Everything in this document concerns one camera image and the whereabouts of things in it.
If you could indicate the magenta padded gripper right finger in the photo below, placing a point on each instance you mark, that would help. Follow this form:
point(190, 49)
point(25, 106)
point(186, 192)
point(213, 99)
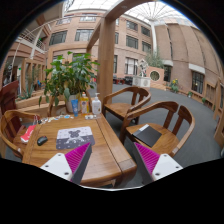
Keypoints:
point(153, 166)

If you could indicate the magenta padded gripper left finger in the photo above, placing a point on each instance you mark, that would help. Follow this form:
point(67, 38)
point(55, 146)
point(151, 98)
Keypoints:
point(70, 166)

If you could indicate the grey bear mouse pad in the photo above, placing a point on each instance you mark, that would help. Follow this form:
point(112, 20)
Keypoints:
point(74, 137)

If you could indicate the black computer mouse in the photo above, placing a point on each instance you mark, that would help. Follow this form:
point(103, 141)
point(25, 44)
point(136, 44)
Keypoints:
point(41, 140)

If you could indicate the black notebook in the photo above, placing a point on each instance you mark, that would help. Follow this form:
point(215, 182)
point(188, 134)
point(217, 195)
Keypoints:
point(147, 135)

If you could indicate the wooden table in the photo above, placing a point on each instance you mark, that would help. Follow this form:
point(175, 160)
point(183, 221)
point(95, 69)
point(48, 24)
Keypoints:
point(108, 161)

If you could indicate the near right wooden chair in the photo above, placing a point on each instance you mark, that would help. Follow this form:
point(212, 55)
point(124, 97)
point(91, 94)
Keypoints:
point(160, 138)

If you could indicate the wooden chair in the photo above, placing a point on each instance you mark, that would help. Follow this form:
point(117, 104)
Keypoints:
point(160, 138)
point(140, 96)
point(11, 129)

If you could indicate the red package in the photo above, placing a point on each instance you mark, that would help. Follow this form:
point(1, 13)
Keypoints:
point(25, 138)

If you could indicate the white pump sanitizer bottle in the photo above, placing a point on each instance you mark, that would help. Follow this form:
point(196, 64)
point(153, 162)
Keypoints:
point(96, 105)

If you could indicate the blue tube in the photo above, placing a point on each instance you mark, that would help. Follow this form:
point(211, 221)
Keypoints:
point(75, 107)

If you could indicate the yellow liquid bottle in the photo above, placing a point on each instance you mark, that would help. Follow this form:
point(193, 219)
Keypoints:
point(84, 103)

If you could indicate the far right wooden chair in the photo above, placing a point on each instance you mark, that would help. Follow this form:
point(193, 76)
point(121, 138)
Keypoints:
point(140, 96)

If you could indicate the left wooden chair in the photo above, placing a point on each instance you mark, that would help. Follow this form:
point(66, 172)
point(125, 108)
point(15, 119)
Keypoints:
point(11, 129)

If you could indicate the green potted plant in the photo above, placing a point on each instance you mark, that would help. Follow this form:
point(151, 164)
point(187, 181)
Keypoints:
point(66, 78)

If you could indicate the dark red chair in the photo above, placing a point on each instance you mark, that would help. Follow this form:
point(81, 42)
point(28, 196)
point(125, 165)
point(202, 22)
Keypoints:
point(8, 94)

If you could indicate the wooden pillar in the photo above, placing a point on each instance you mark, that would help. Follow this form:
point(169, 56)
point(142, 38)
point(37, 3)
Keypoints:
point(105, 57)

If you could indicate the white sculpture pedestal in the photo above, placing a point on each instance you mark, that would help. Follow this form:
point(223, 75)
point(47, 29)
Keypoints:
point(139, 81)

